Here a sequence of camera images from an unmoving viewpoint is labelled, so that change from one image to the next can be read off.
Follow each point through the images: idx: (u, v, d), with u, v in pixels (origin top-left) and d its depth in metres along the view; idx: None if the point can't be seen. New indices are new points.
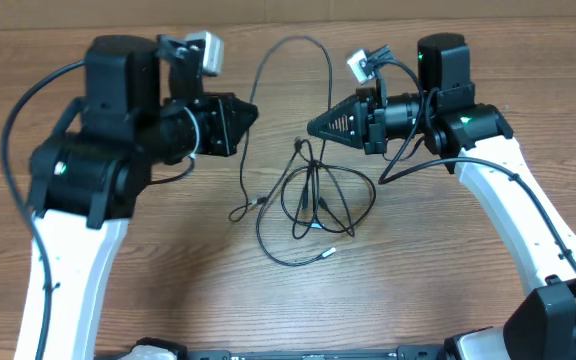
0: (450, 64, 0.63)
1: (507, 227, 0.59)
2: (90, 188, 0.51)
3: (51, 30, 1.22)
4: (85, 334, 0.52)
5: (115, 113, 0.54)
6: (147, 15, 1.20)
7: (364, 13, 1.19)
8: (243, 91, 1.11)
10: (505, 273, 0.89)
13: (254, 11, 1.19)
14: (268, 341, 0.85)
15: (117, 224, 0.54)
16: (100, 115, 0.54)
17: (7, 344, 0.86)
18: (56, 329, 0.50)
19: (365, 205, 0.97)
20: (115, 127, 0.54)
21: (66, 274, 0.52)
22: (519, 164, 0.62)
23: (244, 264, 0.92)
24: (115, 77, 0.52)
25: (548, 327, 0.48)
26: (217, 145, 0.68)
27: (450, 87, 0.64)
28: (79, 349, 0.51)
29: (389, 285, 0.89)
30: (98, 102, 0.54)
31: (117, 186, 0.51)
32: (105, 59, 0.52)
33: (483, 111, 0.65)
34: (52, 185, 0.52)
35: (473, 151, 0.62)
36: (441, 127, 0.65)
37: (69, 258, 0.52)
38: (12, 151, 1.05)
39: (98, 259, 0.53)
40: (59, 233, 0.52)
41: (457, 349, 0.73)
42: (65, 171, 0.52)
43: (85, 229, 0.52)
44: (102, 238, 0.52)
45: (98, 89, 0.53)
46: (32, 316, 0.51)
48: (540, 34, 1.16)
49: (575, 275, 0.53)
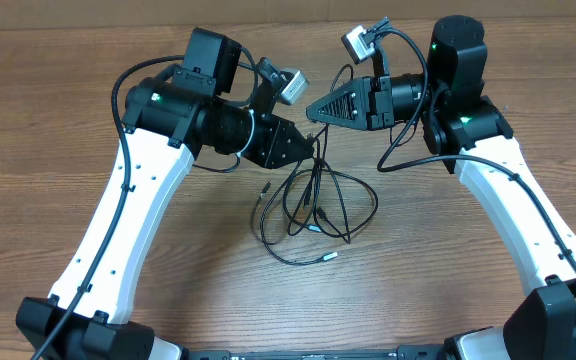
0: (463, 65, 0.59)
1: (507, 227, 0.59)
2: (176, 115, 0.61)
3: (51, 30, 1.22)
4: (142, 244, 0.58)
5: (204, 76, 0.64)
6: (147, 15, 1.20)
7: (364, 13, 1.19)
8: (244, 91, 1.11)
10: (505, 273, 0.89)
13: (254, 11, 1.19)
14: (268, 341, 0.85)
15: (188, 156, 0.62)
16: (191, 77, 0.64)
17: (5, 344, 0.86)
18: (123, 225, 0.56)
19: (366, 206, 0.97)
20: (201, 86, 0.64)
21: (141, 181, 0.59)
22: (519, 164, 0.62)
23: (244, 264, 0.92)
24: (210, 48, 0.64)
25: (548, 328, 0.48)
26: (261, 155, 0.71)
27: (460, 87, 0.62)
28: (136, 252, 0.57)
29: (389, 285, 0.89)
30: (192, 66, 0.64)
31: (197, 123, 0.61)
32: (207, 35, 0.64)
33: (483, 110, 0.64)
34: (146, 108, 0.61)
35: (473, 151, 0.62)
36: (442, 126, 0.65)
37: (147, 168, 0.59)
38: (12, 151, 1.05)
39: (168, 177, 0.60)
40: (143, 147, 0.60)
41: (457, 349, 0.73)
42: (160, 99, 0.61)
43: (166, 146, 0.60)
44: (178, 157, 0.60)
45: (194, 57, 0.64)
46: (107, 212, 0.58)
48: (540, 34, 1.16)
49: (575, 275, 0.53)
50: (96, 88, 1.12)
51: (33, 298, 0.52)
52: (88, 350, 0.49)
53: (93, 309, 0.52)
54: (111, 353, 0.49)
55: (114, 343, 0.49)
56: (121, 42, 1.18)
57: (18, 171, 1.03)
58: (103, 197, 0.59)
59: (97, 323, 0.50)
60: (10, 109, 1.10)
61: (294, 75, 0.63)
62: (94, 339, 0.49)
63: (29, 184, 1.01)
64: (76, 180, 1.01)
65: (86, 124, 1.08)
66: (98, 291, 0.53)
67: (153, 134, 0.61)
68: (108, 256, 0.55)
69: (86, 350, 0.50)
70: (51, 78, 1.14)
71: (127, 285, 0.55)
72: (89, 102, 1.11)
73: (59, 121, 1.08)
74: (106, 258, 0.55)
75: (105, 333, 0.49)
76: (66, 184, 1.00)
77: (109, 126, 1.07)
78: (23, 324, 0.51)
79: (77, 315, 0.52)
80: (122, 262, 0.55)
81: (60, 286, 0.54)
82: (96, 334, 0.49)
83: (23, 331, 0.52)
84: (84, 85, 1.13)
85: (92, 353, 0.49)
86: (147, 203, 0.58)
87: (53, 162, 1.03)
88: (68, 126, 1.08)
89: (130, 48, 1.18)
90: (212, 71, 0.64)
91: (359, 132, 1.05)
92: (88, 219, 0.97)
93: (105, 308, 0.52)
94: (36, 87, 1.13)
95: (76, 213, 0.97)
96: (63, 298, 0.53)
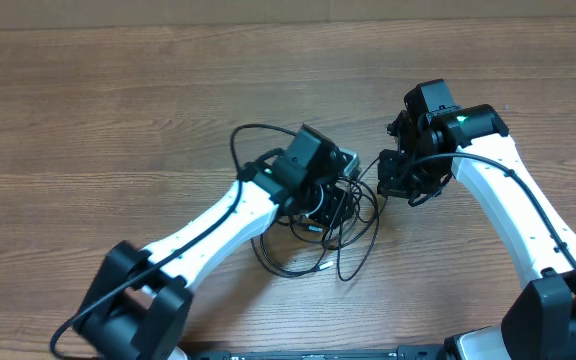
0: (429, 94, 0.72)
1: (504, 222, 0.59)
2: (273, 192, 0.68)
3: (51, 29, 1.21)
4: (221, 256, 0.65)
5: (298, 165, 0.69)
6: (147, 15, 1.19)
7: (364, 13, 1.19)
8: (244, 93, 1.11)
10: (505, 273, 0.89)
13: (254, 11, 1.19)
14: (269, 340, 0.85)
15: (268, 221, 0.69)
16: (288, 164, 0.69)
17: (6, 344, 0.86)
18: (218, 233, 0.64)
19: (369, 206, 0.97)
20: (295, 174, 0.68)
21: (243, 208, 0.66)
22: (515, 161, 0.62)
23: (244, 264, 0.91)
24: (310, 145, 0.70)
25: (544, 318, 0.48)
26: (325, 217, 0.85)
27: (437, 109, 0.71)
28: (217, 257, 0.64)
29: (390, 285, 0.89)
30: (290, 155, 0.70)
31: (283, 207, 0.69)
32: (309, 137, 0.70)
33: (478, 111, 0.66)
34: (257, 175, 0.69)
35: (469, 148, 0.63)
36: (437, 127, 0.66)
37: (249, 204, 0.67)
38: (11, 151, 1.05)
39: (260, 219, 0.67)
40: (253, 197, 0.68)
41: (457, 349, 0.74)
42: (269, 175, 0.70)
43: (266, 200, 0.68)
44: (268, 211, 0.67)
45: (298, 148, 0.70)
46: (209, 217, 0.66)
48: (540, 34, 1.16)
49: (571, 267, 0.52)
50: (96, 89, 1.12)
51: (132, 244, 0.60)
52: (155, 304, 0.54)
53: (177, 272, 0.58)
54: (176, 314, 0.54)
55: (181, 307, 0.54)
56: (121, 42, 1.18)
57: (18, 171, 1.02)
58: (210, 208, 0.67)
59: (173, 283, 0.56)
60: (10, 109, 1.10)
61: (353, 158, 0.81)
62: (166, 296, 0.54)
63: (29, 184, 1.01)
64: (76, 180, 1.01)
65: (86, 124, 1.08)
66: (186, 262, 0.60)
67: (257, 196, 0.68)
68: (204, 243, 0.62)
69: (152, 304, 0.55)
70: (51, 78, 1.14)
71: (201, 274, 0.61)
72: (89, 102, 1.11)
73: (58, 122, 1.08)
74: (202, 245, 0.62)
75: (178, 295, 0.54)
76: (66, 184, 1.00)
77: (110, 127, 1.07)
78: (111, 261, 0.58)
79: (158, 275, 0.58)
80: (210, 252, 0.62)
81: (157, 246, 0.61)
82: (171, 293, 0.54)
83: (104, 269, 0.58)
84: (84, 86, 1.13)
85: (159, 308, 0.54)
86: (241, 227, 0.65)
87: (53, 162, 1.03)
88: (68, 126, 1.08)
89: (130, 48, 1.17)
90: (306, 163, 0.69)
91: (359, 131, 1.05)
92: (88, 219, 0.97)
93: (187, 277, 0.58)
94: (36, 88, 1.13)
95: (75, 213, 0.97)
96: (156, 253, 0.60)
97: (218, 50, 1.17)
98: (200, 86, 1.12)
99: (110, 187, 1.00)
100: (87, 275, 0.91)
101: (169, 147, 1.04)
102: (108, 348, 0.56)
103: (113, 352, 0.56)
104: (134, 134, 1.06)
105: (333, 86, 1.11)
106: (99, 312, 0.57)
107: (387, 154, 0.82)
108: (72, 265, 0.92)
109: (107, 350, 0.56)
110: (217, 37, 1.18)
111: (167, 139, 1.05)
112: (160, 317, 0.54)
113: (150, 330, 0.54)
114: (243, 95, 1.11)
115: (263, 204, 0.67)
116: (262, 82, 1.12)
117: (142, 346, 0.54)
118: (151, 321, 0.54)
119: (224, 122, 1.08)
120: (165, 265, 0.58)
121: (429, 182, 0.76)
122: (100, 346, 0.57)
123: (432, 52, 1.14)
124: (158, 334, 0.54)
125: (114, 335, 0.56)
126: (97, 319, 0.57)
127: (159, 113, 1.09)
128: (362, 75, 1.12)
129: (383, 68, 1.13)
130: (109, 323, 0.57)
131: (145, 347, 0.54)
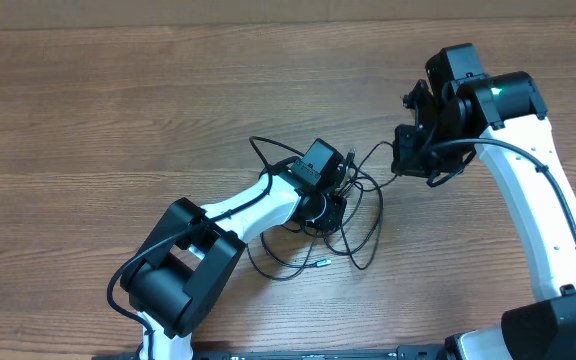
0: (456, 62, 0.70)
1: (527, 221, 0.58)
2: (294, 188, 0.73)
3: (51, 29, 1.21)
4: (257, 229, 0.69)
5: (313, 170, 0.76)
6: (146, 15, 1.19)
7: (365, 13, 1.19)
8: (244, 93, 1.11)
10: (505, 273, 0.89)
13: (254, 11, 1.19)
14: (269, 340, 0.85)
15: (288, 212, 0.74)
16: (305, 168, 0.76)
17: (6, 344, 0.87)
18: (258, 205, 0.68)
19: (369, 205, 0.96)
20: (310, 178, 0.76)
21: (277, 188, 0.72)
22: (549, 152, 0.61)
23: (244, 264, 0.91)
24: (325, 154, 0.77)
25: (557, 337, 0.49)
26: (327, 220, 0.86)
27: (464, 77, 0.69)
28: (255, 227, 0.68)
29: (389, 285, 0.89)
30: (307, 162, 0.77)
31: (301, 203, 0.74)
32: (323, 146, 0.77)
33: (514, 80, 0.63)
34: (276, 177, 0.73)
35: (500, 132, 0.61)
36: (465, 96, 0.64)
37: (281, 187, 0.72)
38: (11, 151, 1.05)
39: (287, 205, 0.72)
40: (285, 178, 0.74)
41: (458, 347, 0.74)
42: (288, 175, 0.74)
43: (292, 190, 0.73)
44: (293, 199, 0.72)
45: (313, 155, 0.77)
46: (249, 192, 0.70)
48: (540, 34, 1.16)
49: None
50: (96, 89, 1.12)
51: (188, 200, 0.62)
52: (212, 252, 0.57)
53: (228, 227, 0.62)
54: (230, 262, 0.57)
55: (235, 255, 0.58)
56: (121, 42, 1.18)
57: (18, 170, 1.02)
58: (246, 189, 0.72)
59: (226, 235, 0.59)
60: (10, 109, 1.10)
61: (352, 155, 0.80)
62: (222, 245, 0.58)
63: (29, 184, 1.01)
64: (76, 180, 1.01)
65: (86, 124, 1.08)
66: (236, 222, 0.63)
67: (278, 191, 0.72)
68: (249, 211, 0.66)
69: (207, 252, 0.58)
70: (51, 78, 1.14)
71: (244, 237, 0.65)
72: (89, 102, 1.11)
73: (58, 122, 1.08)
74: (248, 211, 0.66)
75: (232, 245, 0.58)
76: (66, 184, 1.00)
77: (109, 127, 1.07)
78: (169, 211, 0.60)
79: (210, 230, 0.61)
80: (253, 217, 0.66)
81: (211, 206, 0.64)
82: (226, 243, 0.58)
83: (160, 219, 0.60)
84: (84, 86, 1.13)
85: (214, 254, 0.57)
86: (277, 203, 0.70)
87: (52, 162, 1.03)
88: (68, 126, 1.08)
89: (130, 48, 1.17)
90: (321, 168, 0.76)
91: (358, 131, 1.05)
92: (88, 219, 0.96)
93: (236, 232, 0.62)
94: (36, 88, 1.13)
95: (75, 213, 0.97)
96: (210, 210, 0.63)
97: (218, 50, 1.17)
98: (200, 85, 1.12)
99: (110, 188, 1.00)
100: (87, 275, 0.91)
101: (169, 147, 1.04)
102: (155, 297, 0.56)
103: (160, 302, 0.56)
104: (134, 134, 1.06)
105: (333, 86, 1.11)
106: (151, 260, 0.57)
107: (404, 131, 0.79)
108: (72, 265, 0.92)
109: (153, 300, 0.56)
110: (217, 37, 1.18)
111: (167, 139, 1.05)
112: (216, 264, 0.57)
113: (203, 277, 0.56)
114: (243, 95, 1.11)
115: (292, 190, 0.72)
116: (262, 82, 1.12)
117: (195, 292, 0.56)
118: (206, 267, 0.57)
119: (224, 121, 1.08)
120: (218, 220, 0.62)
121: (450, 160, 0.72)
122: (145, 296, 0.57)
123: (432, 52, 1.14)
124: (209, 281, 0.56)
125: (164, 284, 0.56)
126: (146, 268, 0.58)
127: (159, 113, 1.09)
128: (362, 75, 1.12)
129: (383, 68, 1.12)
130: (158, 272, 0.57)
131: (197, 292, 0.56)
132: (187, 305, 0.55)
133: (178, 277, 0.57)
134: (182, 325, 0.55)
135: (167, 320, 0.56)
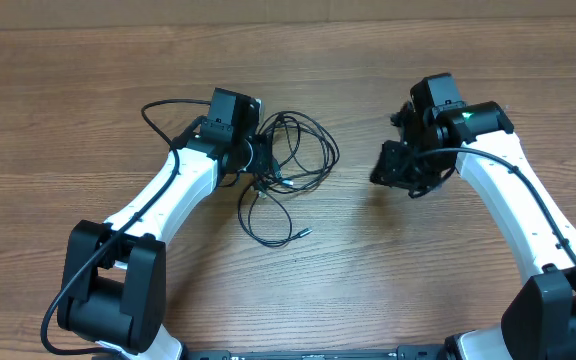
0: (436, 89, 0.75)
1: (507, 219, 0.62)
2: (210, 147, 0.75)
3: (51, 30, 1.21)
4: (181, 211, 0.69)
5: (224, 124, 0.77)
6: (145, 14, 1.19)
7: (364, 13, 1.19)
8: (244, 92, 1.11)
10: (505, 273, 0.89)
13: (254, 11, 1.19)
14: (268, 340, 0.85)
15: (209, 179, 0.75)
16: (214, 125, 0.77)
17: (6, 344, 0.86)
18: (168, 194, 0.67)
19: (356, 204, 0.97)
20: (223, 133, 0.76)
21: (186, 170, 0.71)
22: (520, 158, 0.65)
23: (243, 263, 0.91)
24: (228, 100, 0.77)
25: (544, 313, 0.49)
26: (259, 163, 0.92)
27: (444, 103, 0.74)
28: (176, 211, 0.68)
29: (389, 285, 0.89)
30: (214, 117, 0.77)
31: (222, 164, 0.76)
32: (223, 95, 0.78)
33: (485, 108, 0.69)
34: (189, 142, 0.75)
35: (474, 144, 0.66)
36: (443, 123, 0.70)
37: (191, 165, 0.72)
38: (11, 151, 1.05)
39: (205, 176, 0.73)
40: (192, 156, 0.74)
41: (457, 347, 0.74)
42: (200, 139, 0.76)
43: (204, 158, 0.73)
44: (209, 168, 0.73)
45: (218, 109, 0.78)
46: (157, 181, 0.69)
48: (540, 35, 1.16)
49: (571, 263, 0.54)
50: (96, 89, 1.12)
51: (88, 222, 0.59)
52: (132, 266, 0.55)
53: (143, 231, 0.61)
54: (153, 266, 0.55)
55: (156, 257, 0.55)
56: (121, 42, 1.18)
57: (18, 171, 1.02)
58: (153, 178, 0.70)
59: (142, 242, 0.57)
60: (10, 109, 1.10)
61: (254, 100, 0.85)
62: (137, 254, 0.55)
63: (29, 184, 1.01)
64: (76, 180, 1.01)
65: (86, 124, 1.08)
66: (148, 223, 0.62)
67: (197, 153, 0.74)
68: (158, 205, 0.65)
69: (128, 265, 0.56)
70: (51, 78, 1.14)
71: (168, 227, 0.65)
72: (88, 102, 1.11)
73: (58, 121, 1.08)
74: (157, 206, 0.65)
75: (149, 249, 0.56)
76: (66, 184, 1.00)
77: (110, 127, 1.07)
78: (73, 243, 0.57)
79: (124, 240, 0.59)
80: (168, 208, 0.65)
81: (115, 217, 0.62)
82: (141, 249, 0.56)
83: (67, 253, 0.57)
84: (84, 86, 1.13)
85: (135, 265, 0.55)
86: (188, 186, 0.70)
87: (52, 162, 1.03)
88: (68, 126, 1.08)
89: (129, 48, 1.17)
90: (230, 120, 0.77)
91: (358, 132, 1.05)
92: (88, 219, 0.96)
93: (152, 231, 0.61)
94: (36, 87, 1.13)
95: (76, 212, 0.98)
96: (116, 223, 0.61)
97: (218, 50, 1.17)
98: (200, 86, 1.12)
99: (110, 187, 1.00)
100: None
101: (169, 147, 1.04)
102: (95, 327, 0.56)
103: (104, 330, 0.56)
104: (135, 134, 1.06)
105: (332, 86, 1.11)
106: (79, 295, 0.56)
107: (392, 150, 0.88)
108: None
109: (98, 331, 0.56)
110: (217, 38, 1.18)
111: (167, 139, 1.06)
112: (142, 276, 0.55)
113: (135, 294, 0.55)
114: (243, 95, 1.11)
115: (203, 163, 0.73)
116: (262, 82, 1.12)
117: (132, 310, 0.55)
118: (133, 282, 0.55)
119: None
120: (129, 228, 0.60)
121: (430, 175, 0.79)
122: (87, 329, 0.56)
123: (432, 52, 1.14)
124: (141, 296, 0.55)
125: (98, 310, 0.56)
126: (78, 303, 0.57)
127: (159, 113, 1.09)
128: (362, 75, 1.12)
129: (383, 68, 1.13)
130: (90, 301, 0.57)
131: (133, 307, 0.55)
132: (132, 323, 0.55)
133: (112, 299, 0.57)
134: (134, 343, 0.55)
135: (118, 342, 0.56)
